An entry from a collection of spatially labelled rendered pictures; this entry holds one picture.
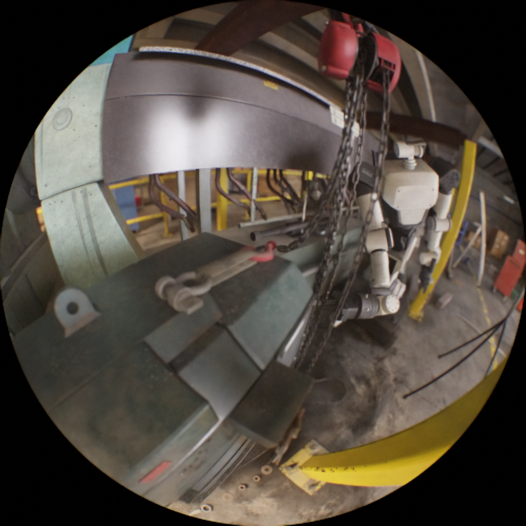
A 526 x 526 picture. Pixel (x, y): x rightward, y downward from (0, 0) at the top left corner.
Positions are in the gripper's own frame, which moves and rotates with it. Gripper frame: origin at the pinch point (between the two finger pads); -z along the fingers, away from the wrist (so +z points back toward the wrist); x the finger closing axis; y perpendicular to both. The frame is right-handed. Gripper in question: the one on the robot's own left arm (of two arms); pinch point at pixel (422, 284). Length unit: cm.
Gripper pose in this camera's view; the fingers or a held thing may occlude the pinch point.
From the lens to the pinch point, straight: 144.1
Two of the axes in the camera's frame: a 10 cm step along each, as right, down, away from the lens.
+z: -3.3, -7.6, -5.6
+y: 9.0, -0.7, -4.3
